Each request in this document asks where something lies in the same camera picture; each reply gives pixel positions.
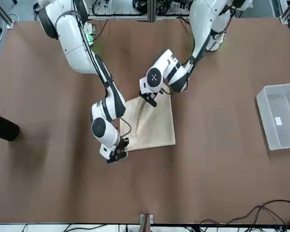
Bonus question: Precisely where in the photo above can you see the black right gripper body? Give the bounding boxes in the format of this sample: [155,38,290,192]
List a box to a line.
[107,137,130,164]

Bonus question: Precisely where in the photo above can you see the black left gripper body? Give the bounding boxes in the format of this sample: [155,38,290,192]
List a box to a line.
[140,92,158,101]

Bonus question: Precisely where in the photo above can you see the beige tablecloth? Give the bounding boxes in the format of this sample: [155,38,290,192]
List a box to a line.
[119,93,176,152]

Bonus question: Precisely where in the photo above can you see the black vase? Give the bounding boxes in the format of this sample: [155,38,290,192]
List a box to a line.
[0,112,20,142]

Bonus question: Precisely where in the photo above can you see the clear plastic bin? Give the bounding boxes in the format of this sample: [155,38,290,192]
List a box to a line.
[256,83,290,151]

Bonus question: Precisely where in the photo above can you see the aluminium corner profile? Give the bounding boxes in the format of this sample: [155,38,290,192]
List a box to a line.
[0,0,15,29]
[279,0,290,25]

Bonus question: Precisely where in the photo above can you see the aluminium camera post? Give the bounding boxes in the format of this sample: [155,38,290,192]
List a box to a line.
[139,213,154,232]
[146,0,157,23]

